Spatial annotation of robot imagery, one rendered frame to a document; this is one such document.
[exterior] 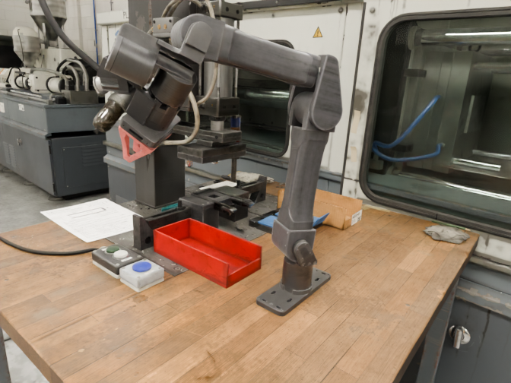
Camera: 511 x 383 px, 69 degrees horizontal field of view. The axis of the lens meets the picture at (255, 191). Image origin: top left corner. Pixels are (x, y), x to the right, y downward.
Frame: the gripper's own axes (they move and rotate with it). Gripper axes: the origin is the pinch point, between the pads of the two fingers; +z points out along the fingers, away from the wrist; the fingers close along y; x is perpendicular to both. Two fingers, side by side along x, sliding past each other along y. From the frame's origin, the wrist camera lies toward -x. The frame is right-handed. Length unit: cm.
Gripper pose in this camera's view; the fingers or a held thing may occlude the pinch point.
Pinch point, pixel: (133, 153)
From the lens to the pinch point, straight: 72.7
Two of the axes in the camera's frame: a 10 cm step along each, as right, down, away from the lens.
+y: -2.7, 5.4, -8.0
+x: 7.8, 6.1, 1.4
